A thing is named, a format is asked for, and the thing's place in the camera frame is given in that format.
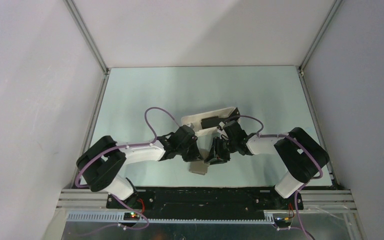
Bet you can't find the circuit board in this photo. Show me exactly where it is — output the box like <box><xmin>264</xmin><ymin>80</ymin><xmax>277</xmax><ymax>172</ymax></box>
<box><xmin>274</xmin><ymin>217</ymin><xmax>293</xmax><ymax>222</ymax></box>
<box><xmin>123</xmin><ymin>212</ymin><xmax>141</xmax><ymax>221</ymax></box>

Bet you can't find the white plastic tray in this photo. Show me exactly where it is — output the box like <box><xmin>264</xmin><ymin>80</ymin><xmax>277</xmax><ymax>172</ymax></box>
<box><xmin>181</xmin><ymin>106</ymin><xmax>240</xmax><ymax>137</ymax></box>

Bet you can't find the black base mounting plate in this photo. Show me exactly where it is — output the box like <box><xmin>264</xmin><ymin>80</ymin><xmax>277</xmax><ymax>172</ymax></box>
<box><xmin>106</xmin><ymin>187</ymin><xmax>304</xmax><ymax>220</ymax></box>

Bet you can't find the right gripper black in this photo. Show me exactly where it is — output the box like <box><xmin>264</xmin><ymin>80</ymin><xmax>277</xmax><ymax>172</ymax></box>
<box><xmin>205</xmin><ymin>136</ymin><xmax>238</xmax><ymax>166</ymax></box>

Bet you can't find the aluminium frame rail front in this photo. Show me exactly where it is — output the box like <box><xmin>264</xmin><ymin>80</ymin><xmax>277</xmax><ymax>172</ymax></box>
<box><xmin>56</xmin><ymin>187</ymin><xmax>357</xmax><ymax>224</ymax></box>

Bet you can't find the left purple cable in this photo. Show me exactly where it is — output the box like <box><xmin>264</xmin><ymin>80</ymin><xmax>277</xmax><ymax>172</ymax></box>
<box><xmin>74</xmin><ymin>106</ymin><xmax>181</xmax><ymax>231</ymax></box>

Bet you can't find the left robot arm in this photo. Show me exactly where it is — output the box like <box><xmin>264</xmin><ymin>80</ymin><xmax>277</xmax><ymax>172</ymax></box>
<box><xmin>76</xmin><ymin>125</ymin><xmax>203</xmax><ymax>208</ymax></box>

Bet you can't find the left circuit board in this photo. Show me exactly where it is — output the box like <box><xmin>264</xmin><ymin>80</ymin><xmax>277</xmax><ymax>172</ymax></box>
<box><xmin>123</xmin><ymin>212</ymin><xmax>141</xmax><ymax>221</ymax></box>

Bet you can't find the beige card holder wallet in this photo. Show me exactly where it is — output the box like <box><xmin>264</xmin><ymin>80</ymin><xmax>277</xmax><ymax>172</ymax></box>
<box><xmin>188</xmin><ymin>149</ymin><xmax>210</xmax><ymax>176</ymax></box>

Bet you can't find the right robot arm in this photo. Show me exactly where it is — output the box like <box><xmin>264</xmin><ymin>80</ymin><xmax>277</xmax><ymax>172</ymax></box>
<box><xmin>204</xmin><ymin>120</ymin><xmax>330</xmax><ymax>209</ymax></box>

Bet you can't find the black credit cards stack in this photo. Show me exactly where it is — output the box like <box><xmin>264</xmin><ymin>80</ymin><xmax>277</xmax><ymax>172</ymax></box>
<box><xmin>200</xmin><ymin>116</ymin><xmax>227</xmax><ymax>130</ymax></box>

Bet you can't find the right circuit board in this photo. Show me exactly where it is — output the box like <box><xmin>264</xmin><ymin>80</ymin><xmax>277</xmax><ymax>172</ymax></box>
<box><xmin>274</xmin><ymin>217</ymin><xmax>293</xmax><ymax>222</ymax></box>

